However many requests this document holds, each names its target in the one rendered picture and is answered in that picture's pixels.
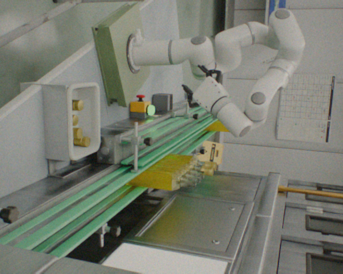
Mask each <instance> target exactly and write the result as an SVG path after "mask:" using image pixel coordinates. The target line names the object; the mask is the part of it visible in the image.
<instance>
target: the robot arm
mask: <svg viewBox="0 0 343 274"><path fill-rule="evenodd" d="M135 31H136V34H135V37H134V38H132V39H131V41H130V44H129V48H128V55H129V60H130V64H131V66H132V68H133V69H134V70H138V69H139V68H140V67H141V66H153V65H178V64H180V63H182V62H184V61H185V60H187V59H189V61H190V64H191V69H192V73H193V76H194V77H195V78H196V79H198V80H204V81H203V82H202V83H201V85H200V86H199V87H198V89H197V90H196V91H195V93H193V92H192V90H191V89H190V88H189V87H188V86H187V85H184V84H182V85H181V86H182V87H183V90H184V92H185V93H186V94H187V101H188V104H189V107H190V108H194V107H197V106H199V105H200V106H201V107H203V108H204V109H205V110H206V111H208V112H209V113H210V114H212V115H213V117H212V119H213V120H215V119H219V121H220V122H221V123H222V124H223V125H224V126H225V127H226V129H227V130H228V131H229V132H230V133H231V134H232V135H233V136H234V137H237V138H240V137H242V136H244V135H246V134H247V133H248V132H249V131H250V130H252V129H254V128H257V127H259V126H261V125H263V124H264V123H265V121H266V119H267V113H268V107H269V104H270V102H271V100H272V98H273V96H274V95H275V93H276V92H277V91H280V90H283V89H285V88H286V85H287V83H288V82H289V80H290V78H291V77H292V75H293V73H294V72H295V71H296V69H297V67H298V66H299V64H300V62H301V60H302V56H303V52H304V48H305V41H304V37H303V34H302V32H301V30H300V27H299V25H298V24H297V21H296V19H295V17H294V15H293V14H292V12H291V11H289V10H288V9H284V8H280V9H276V10H275V11H273V12H272V13H271V14H270V17H269V24H268V26H266V25H264V24H262V23H259V22H255V21H251V22H247V23H244V24H241V25H239V26H235V27H233V28H230V29H227V30H224V31H222V32H220V33H218V34H217V35H216V37H215V47H216V59H215V56H214V52H213V46H212V43H211V41H210V39H209V38H207V37H206V36H195V37H192V38H187V39H179V40H160V41H145V39H143V37H142V36H141V31H140V29H136V30H135ZM254 44H261V45H264V46H267V47H269V48H271V49H274V50H278V53H277V55H276V57H275V58H274V60H273V62H272V63H271V65H270V67H269V68H268V70H267V71H266V73H265V74H264V75H263V76H261V77H260V78H259V79H258V80H257V81H256V83H255V84H254V86H253V88H252V89H251V91H250V93H249V95H248V97H247V99H246V108H245V111H244V112H242V111H241V110H240V109H239V108H238V107H237V106H235V105H234V104H233V102H232V101H231V100H229V95H228V93H227V92H226V90H225V89H224V88H223V86H222V85H221V83H220V82H219V81H220V78H221V75H222V74H224V73H227V72H230V71H232V70H234V69H235V68H237V67H238V66H239V64H240V63H241V61H242V54H241V49H243V48H245V47H248V46H251V45H254ZM213 77H216V78H213ZM193 99H194V100H195V101H196V103H193Z"/></svg>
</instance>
